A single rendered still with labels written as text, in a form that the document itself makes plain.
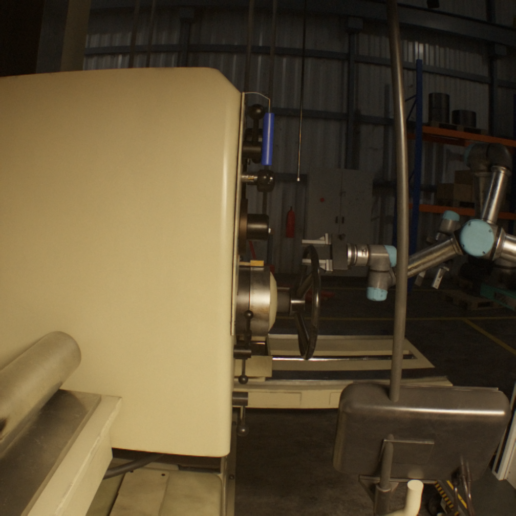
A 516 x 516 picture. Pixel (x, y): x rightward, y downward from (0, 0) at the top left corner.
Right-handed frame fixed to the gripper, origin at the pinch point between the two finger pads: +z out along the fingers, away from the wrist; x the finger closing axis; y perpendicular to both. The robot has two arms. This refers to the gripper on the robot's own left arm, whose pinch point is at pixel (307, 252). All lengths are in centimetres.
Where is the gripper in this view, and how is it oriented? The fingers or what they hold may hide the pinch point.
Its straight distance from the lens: 152.0
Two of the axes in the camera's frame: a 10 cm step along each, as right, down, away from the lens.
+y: 0.7, -3.8, -9.2
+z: -10.0, -0.4, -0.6
